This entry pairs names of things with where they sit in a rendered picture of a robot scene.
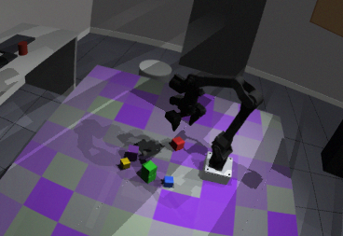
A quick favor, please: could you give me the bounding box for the yellow block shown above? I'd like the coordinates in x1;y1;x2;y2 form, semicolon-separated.
120;158;130;170

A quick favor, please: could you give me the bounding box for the blue block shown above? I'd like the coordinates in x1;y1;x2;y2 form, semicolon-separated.
163;175;173;187

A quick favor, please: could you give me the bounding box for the red block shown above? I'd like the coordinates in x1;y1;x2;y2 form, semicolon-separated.
171;137;185;151

